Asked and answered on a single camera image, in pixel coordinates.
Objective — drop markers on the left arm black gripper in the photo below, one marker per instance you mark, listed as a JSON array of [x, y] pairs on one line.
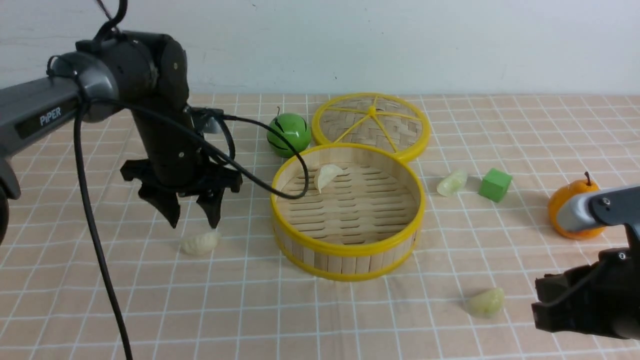
[[177, 163]]

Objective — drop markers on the checkered beige tablecloth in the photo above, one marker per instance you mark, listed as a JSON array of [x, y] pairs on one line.
[[247, 302]]

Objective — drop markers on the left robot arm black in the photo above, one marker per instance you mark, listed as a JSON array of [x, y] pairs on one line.
[[146, 74]]

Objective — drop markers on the bamboo steamer tray yellow rim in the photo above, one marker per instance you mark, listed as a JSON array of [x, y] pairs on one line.
[[362, 225]]

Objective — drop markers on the white dumpling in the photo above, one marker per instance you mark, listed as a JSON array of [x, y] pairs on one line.
[[200, 245], [325, 175]]

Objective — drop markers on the white dumpling in steamer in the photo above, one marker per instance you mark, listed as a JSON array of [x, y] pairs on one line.
[[325, 175]]

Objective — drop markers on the orange pear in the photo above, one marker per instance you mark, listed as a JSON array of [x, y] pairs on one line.
[[561, 196]]

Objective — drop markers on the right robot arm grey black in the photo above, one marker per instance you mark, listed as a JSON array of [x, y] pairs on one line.
[[618, 206]]

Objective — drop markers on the green round fruit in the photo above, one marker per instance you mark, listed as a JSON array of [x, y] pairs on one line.
[[289, 133]]

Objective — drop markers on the bamboo steamer lid yellow rim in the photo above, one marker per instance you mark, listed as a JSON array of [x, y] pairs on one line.
[[376, 120]]

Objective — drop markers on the pale green dumpling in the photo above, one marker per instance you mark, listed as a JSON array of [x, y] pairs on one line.
[[486, 304], [453, 183]]

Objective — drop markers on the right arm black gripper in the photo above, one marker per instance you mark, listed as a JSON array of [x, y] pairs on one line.
[[600, 299]]

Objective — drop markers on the green cube block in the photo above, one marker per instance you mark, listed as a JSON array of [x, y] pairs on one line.
[[495, 185]]

